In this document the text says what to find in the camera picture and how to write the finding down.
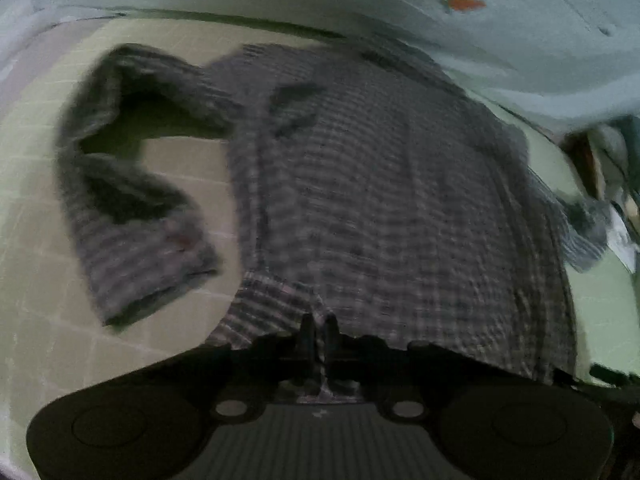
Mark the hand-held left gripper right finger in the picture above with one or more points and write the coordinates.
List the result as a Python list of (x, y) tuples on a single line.
[(332, 347)]

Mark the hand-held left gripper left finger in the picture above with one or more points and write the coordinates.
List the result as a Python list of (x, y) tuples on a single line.
[(306, 345)]

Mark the blue checked shirt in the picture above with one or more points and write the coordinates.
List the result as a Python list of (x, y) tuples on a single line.
[(390, 210)]

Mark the pale carrot print quilt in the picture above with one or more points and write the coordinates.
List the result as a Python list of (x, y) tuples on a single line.
[(525, 60)]

